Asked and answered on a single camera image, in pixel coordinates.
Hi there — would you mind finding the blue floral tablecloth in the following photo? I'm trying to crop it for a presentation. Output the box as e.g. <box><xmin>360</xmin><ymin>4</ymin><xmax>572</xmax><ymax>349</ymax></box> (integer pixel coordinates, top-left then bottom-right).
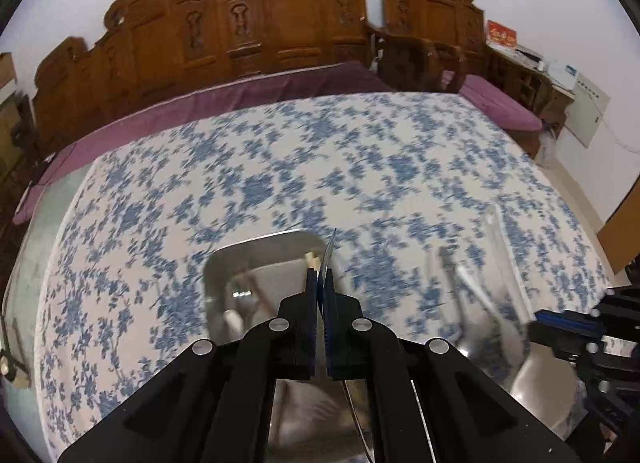
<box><xmin>37</xmin><ymin>90</ymin><xmax>613</xmax><ymax>463</ymax></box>

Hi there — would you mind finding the grey metal tray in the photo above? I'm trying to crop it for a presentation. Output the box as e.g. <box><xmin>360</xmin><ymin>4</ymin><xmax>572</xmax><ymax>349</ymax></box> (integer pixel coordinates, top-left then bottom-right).
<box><xmin>202</xmin><ymin>229</ymin><xmax>373</xmax><ymax>463</ymax></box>

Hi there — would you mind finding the metal spoon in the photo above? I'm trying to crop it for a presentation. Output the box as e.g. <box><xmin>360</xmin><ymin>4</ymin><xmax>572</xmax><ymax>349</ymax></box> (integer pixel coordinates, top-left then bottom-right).
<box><xmin>312</xmin><ymin>227</ymin><xmax>377</xmax><ymax>463</ymax></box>

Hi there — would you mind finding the white box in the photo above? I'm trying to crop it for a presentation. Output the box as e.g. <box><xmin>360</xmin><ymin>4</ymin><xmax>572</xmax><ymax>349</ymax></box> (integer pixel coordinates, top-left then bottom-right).
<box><xmin>547</xmin><ymin>60</ymin><xmax>579</xmax><ymax>90</ymax></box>

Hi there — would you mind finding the wooden door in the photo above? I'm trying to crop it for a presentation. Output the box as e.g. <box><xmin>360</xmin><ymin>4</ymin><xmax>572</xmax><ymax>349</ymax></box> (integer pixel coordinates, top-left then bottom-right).
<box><xmin>596</xmin><ymin>162</ymin><xmax>640</xmax><ymax>275</ymax></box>

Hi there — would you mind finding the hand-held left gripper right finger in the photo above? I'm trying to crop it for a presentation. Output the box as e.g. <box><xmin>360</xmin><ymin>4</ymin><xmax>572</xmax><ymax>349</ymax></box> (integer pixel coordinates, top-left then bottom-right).
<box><xmin>326</xmin><ymin>269</ymin><xmax>581</xmax><ymax>463</ymax></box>

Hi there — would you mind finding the carved wooden armchair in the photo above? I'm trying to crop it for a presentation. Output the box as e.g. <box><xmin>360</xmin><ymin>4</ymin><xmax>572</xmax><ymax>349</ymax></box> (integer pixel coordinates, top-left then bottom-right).
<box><xmin>369</xmin><ymin>0</ymin><xmax>488</xmax><ymax>94</ymax></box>

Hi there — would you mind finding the red box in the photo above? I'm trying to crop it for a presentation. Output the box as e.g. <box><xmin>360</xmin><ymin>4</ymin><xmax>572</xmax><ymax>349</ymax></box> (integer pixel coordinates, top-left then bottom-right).
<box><xmin>486</xmin><ymin>20</ymin><xmax>519</xmax><ymax>50</ymax></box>

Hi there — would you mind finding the carved wooden bench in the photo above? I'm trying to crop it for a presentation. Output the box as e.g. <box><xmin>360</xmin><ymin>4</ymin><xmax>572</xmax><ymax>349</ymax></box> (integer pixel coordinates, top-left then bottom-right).
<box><xmin>32</xmin><ymin>0</ymin><xmax>372</xmax><ymax>156</ymax></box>

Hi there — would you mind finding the white plastic spoon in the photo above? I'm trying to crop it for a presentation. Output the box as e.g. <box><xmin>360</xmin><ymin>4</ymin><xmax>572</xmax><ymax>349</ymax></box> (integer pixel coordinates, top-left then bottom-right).
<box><xmin>481</xmin><ymin>205</ymin><xmax>532</xmax><ymax>339</ymax></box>

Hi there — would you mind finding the purple bench cushion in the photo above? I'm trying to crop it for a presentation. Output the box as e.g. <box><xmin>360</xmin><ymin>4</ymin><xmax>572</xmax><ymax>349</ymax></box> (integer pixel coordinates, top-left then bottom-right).
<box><xmin>12</xmin><ymin>62</ymin><xmax>397</xmax><ymax>227</ymax></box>

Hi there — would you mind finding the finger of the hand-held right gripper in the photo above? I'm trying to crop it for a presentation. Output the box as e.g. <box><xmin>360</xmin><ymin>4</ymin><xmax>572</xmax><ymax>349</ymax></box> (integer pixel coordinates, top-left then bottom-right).
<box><xmin>529</xmin><ymin>309</ymin><xmax>606</xmax><ymax>361</ymax></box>

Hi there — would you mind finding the brown chopstick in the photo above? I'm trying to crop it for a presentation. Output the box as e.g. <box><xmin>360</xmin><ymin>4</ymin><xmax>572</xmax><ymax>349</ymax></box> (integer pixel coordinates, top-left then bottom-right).
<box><xmin>235</xmin><ymin>267</ymin><xmax>277</xmax><ymax>320</ymax></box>

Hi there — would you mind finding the shiny metal plate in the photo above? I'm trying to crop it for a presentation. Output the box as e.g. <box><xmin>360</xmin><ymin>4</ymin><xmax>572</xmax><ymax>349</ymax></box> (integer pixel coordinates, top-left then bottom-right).
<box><xmin>450</xmin><ymin>328</ymin><xmax>590</xmax><ymax>449</ymax></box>

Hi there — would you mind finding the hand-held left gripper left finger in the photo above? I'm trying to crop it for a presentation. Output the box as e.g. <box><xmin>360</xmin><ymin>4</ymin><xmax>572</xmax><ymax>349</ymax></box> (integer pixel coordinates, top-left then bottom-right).
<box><xmin>57</xmin><ymin>269</ymin><xmax>319</xmax><ymax>463</ymax></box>

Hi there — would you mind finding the purple armchair cushion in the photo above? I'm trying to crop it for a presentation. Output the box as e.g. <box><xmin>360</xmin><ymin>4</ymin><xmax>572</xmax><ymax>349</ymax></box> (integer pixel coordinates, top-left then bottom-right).
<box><xmin>442</xmin><ymin>70</ymin><xmax>544</xmax><ymax>132</ymax></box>

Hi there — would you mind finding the white electrical panel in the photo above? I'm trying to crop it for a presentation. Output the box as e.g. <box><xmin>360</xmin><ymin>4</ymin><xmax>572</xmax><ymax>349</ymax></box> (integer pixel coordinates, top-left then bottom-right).
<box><xmin>564</xmin><ymin>70</ymin><xmax>613</xmax><ymax>150</ymax></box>

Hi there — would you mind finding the wooden side table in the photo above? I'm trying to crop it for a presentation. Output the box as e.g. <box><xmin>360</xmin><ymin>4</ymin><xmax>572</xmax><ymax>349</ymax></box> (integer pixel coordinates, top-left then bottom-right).
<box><xmin>486</xmin><ymin>43</ymin><xmax>577</xmax><ymax>136</ymax></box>

